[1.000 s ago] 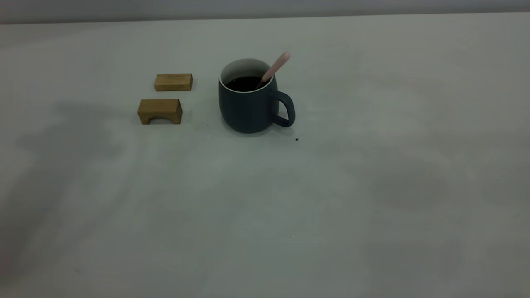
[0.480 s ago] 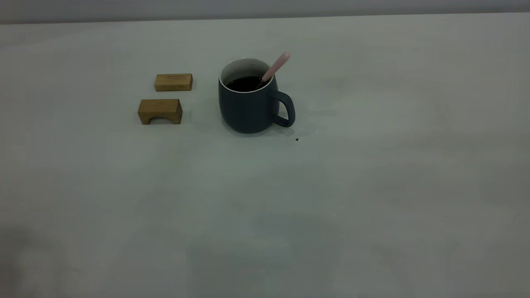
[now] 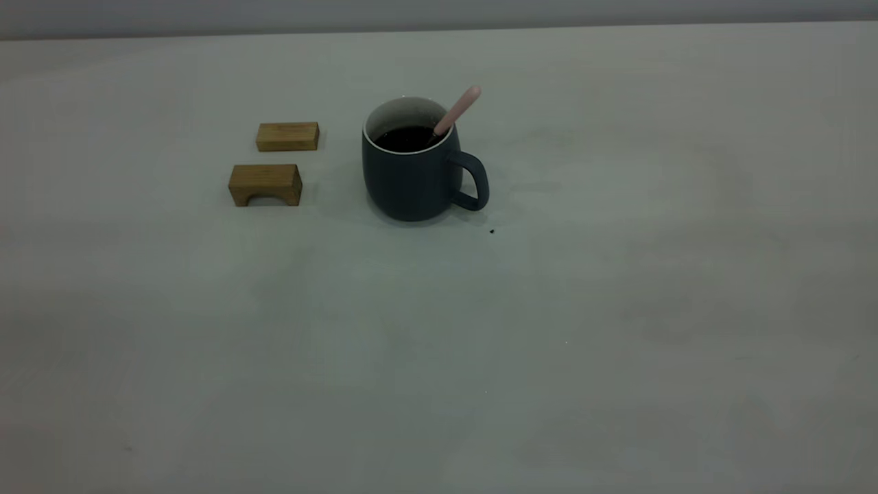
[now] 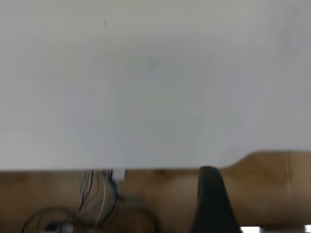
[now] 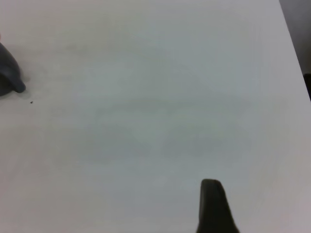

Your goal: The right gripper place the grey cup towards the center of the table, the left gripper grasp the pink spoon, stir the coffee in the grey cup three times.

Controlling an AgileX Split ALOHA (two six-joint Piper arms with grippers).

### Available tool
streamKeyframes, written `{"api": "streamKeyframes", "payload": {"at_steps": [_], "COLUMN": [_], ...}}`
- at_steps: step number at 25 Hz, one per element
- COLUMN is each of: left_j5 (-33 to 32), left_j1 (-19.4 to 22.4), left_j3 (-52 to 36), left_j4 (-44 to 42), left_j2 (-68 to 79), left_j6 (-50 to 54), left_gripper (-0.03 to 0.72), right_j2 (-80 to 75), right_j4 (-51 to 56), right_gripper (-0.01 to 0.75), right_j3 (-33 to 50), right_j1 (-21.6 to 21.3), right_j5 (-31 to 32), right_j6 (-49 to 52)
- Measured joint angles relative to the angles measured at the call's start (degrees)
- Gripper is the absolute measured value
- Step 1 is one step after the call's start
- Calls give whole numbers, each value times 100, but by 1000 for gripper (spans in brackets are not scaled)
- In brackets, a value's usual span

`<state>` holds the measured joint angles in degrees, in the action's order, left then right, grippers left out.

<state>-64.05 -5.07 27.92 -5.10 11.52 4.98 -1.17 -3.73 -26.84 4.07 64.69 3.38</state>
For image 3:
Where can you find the dark grey ceramic mug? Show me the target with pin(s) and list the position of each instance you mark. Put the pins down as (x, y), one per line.
(411, 185)

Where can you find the dark coffee liquid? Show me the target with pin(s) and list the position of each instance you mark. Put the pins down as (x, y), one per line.
(405, 139)

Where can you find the arched wooden block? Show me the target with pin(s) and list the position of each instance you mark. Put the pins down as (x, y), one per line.
(266, 180)

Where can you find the rectangular wooden block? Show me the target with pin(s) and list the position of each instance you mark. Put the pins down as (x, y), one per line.
(288, 136)

